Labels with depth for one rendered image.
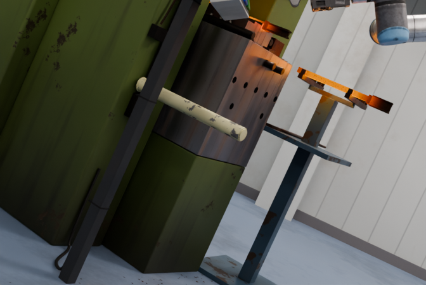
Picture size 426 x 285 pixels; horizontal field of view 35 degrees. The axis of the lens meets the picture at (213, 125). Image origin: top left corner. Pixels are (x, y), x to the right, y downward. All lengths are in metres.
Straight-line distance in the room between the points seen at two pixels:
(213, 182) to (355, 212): 2.92
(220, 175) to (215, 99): 0.34
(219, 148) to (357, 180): 2.96
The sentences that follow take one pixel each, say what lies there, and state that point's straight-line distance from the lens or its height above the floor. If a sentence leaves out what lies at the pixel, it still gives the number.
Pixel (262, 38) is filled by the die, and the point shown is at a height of 0.95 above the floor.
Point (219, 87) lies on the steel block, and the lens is 2.39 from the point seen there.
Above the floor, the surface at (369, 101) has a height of 0.91.
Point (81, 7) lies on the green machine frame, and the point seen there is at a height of 0.78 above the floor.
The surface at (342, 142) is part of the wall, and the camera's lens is 5.32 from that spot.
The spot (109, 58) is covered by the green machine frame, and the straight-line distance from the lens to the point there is 2.32.
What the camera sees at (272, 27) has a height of 1.00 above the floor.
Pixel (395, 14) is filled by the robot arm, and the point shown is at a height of 1.13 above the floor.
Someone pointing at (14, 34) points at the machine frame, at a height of 0.59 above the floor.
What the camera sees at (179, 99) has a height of 0.63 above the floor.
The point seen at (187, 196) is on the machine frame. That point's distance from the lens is 2.46.
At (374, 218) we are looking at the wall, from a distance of 5.40.
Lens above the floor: 0.74
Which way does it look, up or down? 4 degrees down
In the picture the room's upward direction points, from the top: 24 degrees clockwise
